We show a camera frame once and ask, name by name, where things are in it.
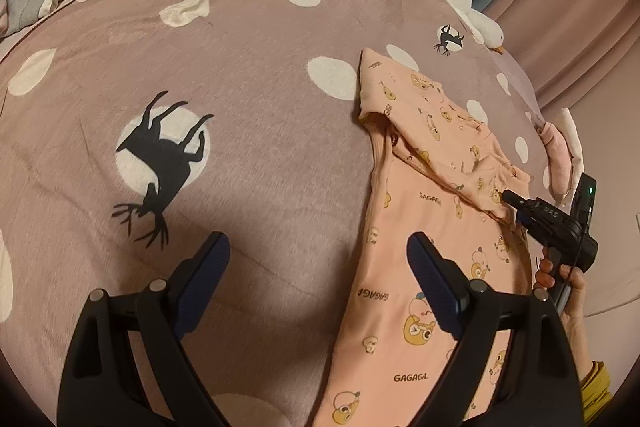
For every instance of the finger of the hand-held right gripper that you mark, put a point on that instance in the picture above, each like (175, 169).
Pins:
(517, 201)

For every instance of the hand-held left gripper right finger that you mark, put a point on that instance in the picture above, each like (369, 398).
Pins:
(433, 278)

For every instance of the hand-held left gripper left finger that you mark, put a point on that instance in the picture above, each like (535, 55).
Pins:
(206, 268)

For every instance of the pink cartoon print pants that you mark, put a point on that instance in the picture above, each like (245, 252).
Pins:
(425, 187)

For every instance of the person's right forearm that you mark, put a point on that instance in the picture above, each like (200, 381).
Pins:
(590, 372)

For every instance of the person's right hand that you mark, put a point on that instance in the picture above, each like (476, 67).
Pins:
(546, 278)

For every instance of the small pink cloth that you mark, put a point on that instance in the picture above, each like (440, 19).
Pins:
(556, 157)

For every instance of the mauve polka dot deer blanket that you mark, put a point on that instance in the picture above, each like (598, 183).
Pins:
(240, 107)

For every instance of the pink curtain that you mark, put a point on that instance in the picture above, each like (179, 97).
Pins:
(575, 37)

